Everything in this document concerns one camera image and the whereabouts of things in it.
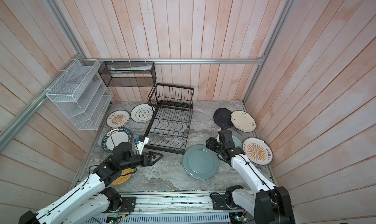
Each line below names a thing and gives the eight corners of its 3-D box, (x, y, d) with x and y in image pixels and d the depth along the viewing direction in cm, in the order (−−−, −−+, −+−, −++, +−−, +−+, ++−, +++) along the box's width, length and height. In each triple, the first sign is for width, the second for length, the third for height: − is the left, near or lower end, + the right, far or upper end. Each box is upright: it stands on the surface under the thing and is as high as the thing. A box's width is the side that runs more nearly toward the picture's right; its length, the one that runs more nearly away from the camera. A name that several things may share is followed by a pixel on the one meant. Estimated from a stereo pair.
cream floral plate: (233, 132, 103) (235, 129, 101) (229, 112, 115) (229, 110, 113) (256, 132, 103) (258, 129, 101) (249, 112, 115) (250, 110, 113)
